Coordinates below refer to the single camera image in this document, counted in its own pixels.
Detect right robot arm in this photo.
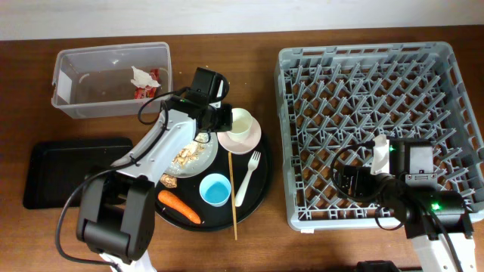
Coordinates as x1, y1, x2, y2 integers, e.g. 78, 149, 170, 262
330, 134, 477, 271

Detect rice and peanut scraps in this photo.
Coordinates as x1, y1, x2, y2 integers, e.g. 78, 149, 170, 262
172, 133, 211, 168

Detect black rectangular tray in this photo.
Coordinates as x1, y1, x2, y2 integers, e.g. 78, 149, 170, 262
23, 138, 132, 209

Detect white plastic fork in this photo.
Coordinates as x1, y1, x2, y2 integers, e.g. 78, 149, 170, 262
235, 151, 261, 207

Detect round black tray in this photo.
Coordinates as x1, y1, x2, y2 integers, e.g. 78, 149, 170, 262
155, 119, 273, 232

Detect grey dishwasher rack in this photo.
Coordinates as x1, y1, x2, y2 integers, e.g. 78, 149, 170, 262
275, 42, 483, 233

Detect blue cup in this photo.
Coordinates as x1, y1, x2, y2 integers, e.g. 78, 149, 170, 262
199, 173, 231, 207

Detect wooden chopstick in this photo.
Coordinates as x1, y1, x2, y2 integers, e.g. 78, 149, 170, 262
228, 152, 238, 241

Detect white tissue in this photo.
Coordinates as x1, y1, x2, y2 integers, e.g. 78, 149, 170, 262
131, 66, 160, 88

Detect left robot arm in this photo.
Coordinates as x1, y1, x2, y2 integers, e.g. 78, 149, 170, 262
75, 96, 233, 271

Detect clear plastic bin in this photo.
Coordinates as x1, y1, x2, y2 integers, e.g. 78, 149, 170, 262
51, 42, 173, 119

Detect grey plate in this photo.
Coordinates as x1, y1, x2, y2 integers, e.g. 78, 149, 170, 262
165, 133, 219, 178

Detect orange carrot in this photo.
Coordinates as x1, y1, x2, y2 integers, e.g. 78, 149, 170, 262
157, 190, 201, 224

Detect red snack wrapper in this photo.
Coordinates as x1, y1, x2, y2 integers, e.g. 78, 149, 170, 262
135, 69, 161, 99

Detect cream cup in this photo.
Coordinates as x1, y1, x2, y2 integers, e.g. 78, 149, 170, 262
228, 108, 253, 142

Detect pink bowl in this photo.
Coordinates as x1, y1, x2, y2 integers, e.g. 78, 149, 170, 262
216, 118, 262, 155

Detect brown ginger piece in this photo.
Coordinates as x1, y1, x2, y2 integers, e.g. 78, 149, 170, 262
160, 174, 178, 189

